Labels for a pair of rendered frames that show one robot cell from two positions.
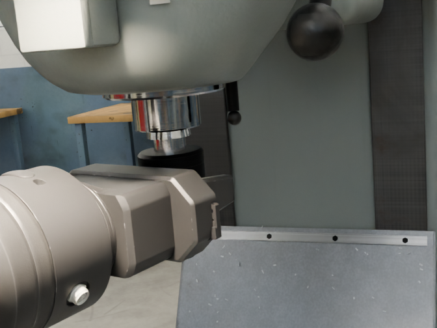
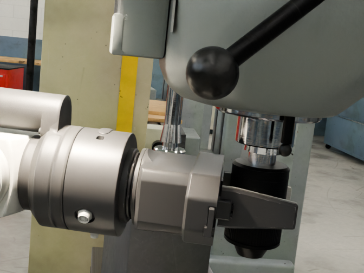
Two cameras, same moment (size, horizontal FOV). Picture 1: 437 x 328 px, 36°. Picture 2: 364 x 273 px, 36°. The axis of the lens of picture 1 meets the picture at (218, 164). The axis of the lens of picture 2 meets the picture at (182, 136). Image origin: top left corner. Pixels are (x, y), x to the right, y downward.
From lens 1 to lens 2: 0.37 m
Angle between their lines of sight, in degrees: 58
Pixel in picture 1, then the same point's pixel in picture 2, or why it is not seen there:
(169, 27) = (177, 51)
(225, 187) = (282, 211)
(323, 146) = not seen: outside the picture
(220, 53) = not seen: hidden behind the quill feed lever
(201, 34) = not seen: hidden behind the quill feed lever
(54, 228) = (76, 165)
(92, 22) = (125, 38)
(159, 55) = (176, 72)
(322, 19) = (194, 60)
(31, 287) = (44, 192)
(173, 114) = (247, 130)
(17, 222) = (56, 151)
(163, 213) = (176, 196)
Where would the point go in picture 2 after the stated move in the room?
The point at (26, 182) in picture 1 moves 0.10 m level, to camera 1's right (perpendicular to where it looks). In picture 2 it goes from (93, 135) to (148, 163)
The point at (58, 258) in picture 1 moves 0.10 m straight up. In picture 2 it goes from (68, 183) to (77, 54)
